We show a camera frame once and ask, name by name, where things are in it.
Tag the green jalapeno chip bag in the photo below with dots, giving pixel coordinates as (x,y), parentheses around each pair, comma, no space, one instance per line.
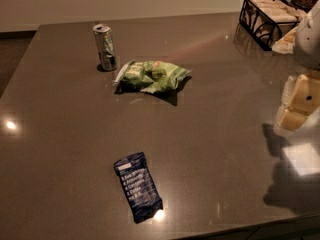
(151,76)

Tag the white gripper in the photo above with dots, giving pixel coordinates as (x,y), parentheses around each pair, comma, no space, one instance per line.
(308,42)

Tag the black wire basket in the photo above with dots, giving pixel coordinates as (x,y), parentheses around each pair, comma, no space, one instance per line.
(261,28)

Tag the cream packet beside basket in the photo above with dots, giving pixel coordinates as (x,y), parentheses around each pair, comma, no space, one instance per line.
(285,44)

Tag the silver green drink can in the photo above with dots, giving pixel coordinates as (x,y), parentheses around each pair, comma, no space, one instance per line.
(105,47)

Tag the white napkins in basket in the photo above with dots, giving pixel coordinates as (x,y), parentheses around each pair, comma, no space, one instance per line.
(286,16)

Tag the blue rxbar blueberry wrapper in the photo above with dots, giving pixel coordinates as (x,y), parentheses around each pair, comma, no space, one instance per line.
(138,187)

